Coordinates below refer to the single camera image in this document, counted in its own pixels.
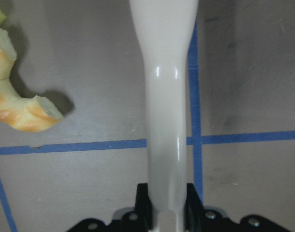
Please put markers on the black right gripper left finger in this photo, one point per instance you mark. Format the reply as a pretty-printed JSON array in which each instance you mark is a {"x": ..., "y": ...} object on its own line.
[{"x": 137, "y": 220}]

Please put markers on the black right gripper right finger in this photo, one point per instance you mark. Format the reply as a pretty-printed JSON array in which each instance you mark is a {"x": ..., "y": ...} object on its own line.
[{"x": 200, "y": 219}]

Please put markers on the beige hand brush black bristles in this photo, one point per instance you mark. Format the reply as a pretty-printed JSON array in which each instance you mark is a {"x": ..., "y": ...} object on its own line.
[{"x": 164, "y": 30}]

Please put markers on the yellow peel piece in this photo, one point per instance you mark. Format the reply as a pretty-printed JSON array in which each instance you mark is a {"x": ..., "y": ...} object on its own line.
[{"x": 24, "y": 114}]

